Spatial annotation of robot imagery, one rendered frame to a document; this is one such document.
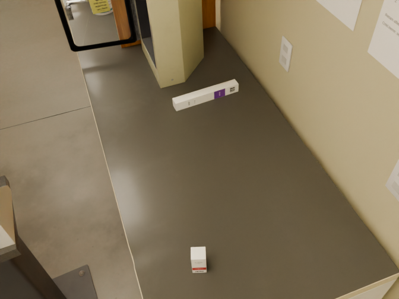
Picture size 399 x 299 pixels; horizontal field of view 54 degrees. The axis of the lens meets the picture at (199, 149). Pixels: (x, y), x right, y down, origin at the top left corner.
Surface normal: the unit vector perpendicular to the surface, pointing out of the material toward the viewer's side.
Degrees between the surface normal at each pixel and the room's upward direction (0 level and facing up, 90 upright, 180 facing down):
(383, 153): 90
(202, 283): 0
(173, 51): 90
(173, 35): 90
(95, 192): 0
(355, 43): 90
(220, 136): 0
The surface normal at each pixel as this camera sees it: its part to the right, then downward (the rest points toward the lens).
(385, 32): -0.94, 0.28
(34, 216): -0.04, -0.67
